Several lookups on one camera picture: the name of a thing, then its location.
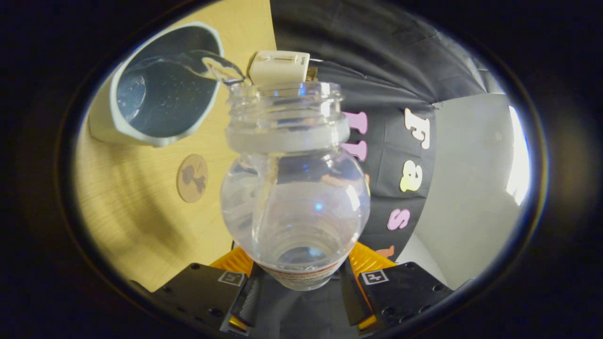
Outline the white toaster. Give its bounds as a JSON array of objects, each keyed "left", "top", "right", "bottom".
[{"left": 248, "top": 50, "right": 310, "bottom": 86}]

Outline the black backdrop cloth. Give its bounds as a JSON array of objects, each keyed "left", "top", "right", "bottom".
[{"left": 231, "top": 0, "right": 505, "bottom": 339}]

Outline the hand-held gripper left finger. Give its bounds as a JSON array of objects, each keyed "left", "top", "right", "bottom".
[{"left": 151, "top": 247, "right": 264, "bottom": 336}]

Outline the clear plastic bottle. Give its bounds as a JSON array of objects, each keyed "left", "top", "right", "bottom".
[{"left": 220, "top": 81, "right": 371, "bottom": 291}]

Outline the round wooden coaster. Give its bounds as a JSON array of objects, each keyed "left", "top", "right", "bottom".
[{"left": 176, "top": 153, "right": 209, "bottom": 203}]

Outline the wooden table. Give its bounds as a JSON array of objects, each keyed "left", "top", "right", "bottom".
[{"left": 73, "top": 0, "right": 277, "bottom": 292}]

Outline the pale green cup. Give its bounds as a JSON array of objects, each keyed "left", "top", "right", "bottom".
[{"left": 89, "top": 22, "right": 224, "bottom": 147}]

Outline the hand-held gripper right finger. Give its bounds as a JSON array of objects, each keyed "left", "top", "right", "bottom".
[{"left": 339, "top": 242, "right": 455, "bottom": 335}]

